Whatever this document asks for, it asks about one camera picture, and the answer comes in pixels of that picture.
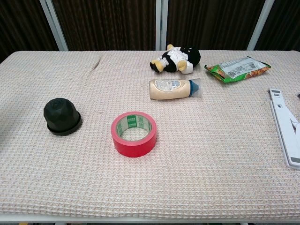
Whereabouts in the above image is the green snack packet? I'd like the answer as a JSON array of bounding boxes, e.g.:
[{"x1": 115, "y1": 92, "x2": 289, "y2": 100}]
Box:
[{"x1": 204, "y1": 56, "x2": 272, "y2": 84}]

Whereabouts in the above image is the beige waffle tablecloth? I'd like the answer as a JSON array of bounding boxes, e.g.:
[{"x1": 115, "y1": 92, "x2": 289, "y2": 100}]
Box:
[{"x1": 0, "y1": 50, "x2": 300, "y2": 216}]

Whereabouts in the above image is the red tape roll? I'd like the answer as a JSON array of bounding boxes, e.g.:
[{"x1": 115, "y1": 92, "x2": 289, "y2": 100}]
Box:
[{"x1": 110, "y1": 111, "x2": 158, "y2": 158}]

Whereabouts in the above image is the beige squeeze bottle blue cap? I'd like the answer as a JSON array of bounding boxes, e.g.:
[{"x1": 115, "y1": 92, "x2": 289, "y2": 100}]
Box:
[{"x1": 149, "y1": 78, "x2": 203, "y2": 101}]

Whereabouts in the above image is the black dome-shaped object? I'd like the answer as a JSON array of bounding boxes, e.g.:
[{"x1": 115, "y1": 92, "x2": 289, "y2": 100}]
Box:
[{"x1": 43, "y1": 97, "x2": 83, "y2": 137}]

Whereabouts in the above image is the black white plush toy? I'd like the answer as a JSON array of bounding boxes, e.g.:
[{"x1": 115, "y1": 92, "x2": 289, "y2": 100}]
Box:
[{"x1": 150, "y1": 44, "x2": 202, "y2": 75}]

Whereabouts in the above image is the dark brown partition panel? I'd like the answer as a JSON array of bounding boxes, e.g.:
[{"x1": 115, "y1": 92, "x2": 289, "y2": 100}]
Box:
[
  {"x1": 52, "y1": 0, "x2": 158, "y2": 52},
  {"x1": 255, "y1": 0, "x2": 300, "y2": 53},
  {"x1": 166, "y1": 0, "x2": 266, "y2": 51},
  {"x1": 0, "y1": 0, "x2": 60, "y2": 64}
]

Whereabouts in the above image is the grey metal partition post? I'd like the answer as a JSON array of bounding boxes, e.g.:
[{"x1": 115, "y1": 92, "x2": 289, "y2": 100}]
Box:
[
  {"x1": 39, "y1": 0, "x2": 69, "y2": 52},
  {"x1": 247, "y1": 0, "x2": 275, "y2": 51},
  {"x1": 155, "y1": 0, "x2": 169, "y2": 51}
]

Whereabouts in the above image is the white folding laptop stand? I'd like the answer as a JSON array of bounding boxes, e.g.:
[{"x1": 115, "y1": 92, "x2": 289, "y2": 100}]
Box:
[{"x1": 268, "y1": 88, "x2": 300, "y2": 171}]

